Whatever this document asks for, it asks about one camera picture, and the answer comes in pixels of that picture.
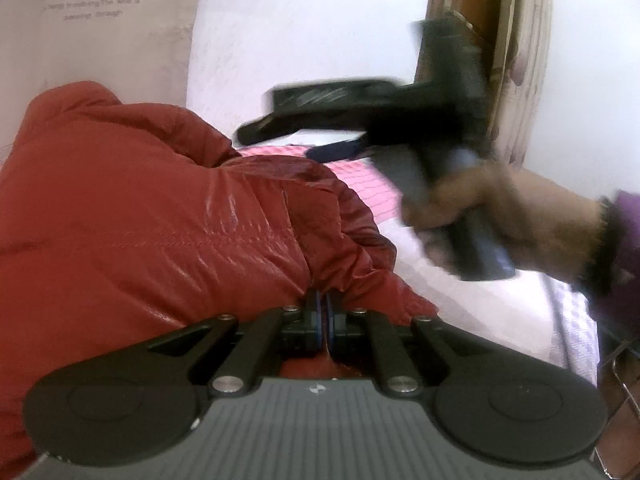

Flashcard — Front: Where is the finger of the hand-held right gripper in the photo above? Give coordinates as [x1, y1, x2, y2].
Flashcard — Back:
[234, 111, 302, 146]
[304, 139, 371, 163]

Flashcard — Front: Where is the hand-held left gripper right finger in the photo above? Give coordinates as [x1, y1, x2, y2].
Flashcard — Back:
[325, 291, 482, 398]

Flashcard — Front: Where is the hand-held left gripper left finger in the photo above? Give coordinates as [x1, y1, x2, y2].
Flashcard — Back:
[149, 290, 325, 399]

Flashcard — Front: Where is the red puffer jacket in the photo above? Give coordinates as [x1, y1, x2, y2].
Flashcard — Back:
[0, 80, 443, 480]

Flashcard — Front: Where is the person's right hand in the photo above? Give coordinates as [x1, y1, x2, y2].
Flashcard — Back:
[401, 161, 602, 282]

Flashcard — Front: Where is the pink striped bed sheet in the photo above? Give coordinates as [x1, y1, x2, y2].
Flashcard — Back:
[232, 142, 596, 366]

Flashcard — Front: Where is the white printed curtain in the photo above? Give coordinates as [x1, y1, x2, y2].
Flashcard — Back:
[487, 0, 557, 177]
[0, 0, 209, 108]

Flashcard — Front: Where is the lavender checked cloth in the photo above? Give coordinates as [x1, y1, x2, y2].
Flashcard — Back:
[547, 280, 603, 388]

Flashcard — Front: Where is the black bead bracelet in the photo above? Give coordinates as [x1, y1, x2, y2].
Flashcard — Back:
[577, 196, 622, 295]

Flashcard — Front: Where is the metal chair frame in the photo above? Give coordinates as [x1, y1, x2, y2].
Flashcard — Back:
[592, 345, 640, 480]

